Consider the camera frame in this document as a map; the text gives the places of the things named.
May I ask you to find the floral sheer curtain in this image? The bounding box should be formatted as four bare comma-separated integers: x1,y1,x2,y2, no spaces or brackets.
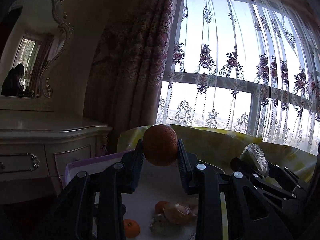
156,0,320,156

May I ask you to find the white purple-rimmed cardboard box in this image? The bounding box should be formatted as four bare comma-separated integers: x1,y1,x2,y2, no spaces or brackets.
64,149,201,240

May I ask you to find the small red-orange tangerine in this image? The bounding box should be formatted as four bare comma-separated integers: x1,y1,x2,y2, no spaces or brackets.
142,125,178,166

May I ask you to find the cream ornate dresser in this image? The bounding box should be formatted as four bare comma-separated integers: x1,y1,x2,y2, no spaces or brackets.
1,110,112,204

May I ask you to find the pink floral drape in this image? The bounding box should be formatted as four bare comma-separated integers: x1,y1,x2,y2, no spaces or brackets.
83,0,177,132

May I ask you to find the orange tangerine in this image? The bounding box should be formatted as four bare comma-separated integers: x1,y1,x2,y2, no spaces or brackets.
123,219,140,238
155,201,170,214

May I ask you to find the window frame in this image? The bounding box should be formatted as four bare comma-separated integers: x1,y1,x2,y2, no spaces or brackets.
162,0,320,136

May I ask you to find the yellow white checkered tablecloth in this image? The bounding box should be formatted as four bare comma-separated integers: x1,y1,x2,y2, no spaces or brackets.
113,125,317,182

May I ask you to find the cut green fruit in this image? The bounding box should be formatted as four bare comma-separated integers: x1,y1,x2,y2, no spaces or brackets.
240,144,269,177

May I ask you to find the ornate framed mirror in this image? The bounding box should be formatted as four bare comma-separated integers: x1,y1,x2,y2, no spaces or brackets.
1,0,73,111

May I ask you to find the orange-brown fruit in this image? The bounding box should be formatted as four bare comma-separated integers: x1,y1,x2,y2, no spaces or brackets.
163,203,199,225

